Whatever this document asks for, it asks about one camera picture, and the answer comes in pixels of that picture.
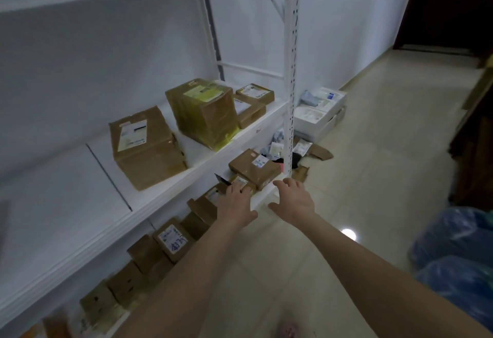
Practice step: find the blue plastic bag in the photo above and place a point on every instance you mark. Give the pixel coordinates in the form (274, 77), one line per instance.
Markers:
(454, 235)
(462, 287)

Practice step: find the person's left thumb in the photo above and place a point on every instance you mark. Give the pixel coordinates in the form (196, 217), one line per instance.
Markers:
(252, 216)

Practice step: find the person's left forearm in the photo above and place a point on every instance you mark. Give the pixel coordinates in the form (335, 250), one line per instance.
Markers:
(185, 283)

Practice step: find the row of cardboard boxes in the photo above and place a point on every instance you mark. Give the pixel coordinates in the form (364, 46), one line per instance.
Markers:
(173, 239)

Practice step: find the black bag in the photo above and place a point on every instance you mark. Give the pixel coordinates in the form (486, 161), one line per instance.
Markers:
(296, 161)

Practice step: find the torn cardboard piece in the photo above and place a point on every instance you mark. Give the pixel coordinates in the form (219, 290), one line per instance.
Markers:
(320, 152)
(300, 173)

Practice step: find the small labelled cardboard parcel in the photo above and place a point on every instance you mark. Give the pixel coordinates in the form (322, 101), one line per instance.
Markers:
(242, 182)

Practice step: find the person's right hand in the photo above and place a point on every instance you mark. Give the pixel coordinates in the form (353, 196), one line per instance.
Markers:
(296, 205)

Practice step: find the black flat object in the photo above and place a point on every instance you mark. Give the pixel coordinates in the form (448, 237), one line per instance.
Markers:
(222, 179)

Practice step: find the small white packet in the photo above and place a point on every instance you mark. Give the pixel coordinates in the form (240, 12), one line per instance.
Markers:
(276, 149)
(301, 147)

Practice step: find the flat small cardboard box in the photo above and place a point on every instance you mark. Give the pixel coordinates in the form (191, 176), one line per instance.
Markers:
(255, 93)

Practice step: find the yellow taped cardboard box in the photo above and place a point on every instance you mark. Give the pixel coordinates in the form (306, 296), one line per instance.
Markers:
(204, 116)

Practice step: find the person's right forearm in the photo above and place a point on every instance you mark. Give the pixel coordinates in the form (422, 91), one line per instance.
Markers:
(385, 283)

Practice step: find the pale blue plastic pouch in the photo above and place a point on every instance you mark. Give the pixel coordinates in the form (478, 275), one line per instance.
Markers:
(310, 98)

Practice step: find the white metal shelving rack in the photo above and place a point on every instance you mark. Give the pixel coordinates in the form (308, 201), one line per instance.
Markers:
(290, 41)

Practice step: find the dark wooden furniture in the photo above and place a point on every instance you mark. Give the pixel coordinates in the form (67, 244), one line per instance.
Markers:
(475, 149)

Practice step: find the taped white label cardboard box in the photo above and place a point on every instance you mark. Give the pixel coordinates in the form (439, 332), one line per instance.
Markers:
(254, 166)

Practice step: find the medium brown cardboard box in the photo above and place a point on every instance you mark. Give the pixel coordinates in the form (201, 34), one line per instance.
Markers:
(248, 112)

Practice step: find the person's right thumb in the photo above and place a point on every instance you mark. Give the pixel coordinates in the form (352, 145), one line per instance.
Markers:
(275, 206)

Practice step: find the large labelled cardboard box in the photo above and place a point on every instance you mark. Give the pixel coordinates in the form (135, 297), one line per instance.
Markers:
(148, 152)

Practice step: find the person's left hand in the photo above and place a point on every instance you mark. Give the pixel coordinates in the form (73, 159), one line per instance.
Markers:
(234, 207)

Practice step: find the stack of white boxes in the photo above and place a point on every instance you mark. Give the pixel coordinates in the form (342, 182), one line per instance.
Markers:
(317, 116)

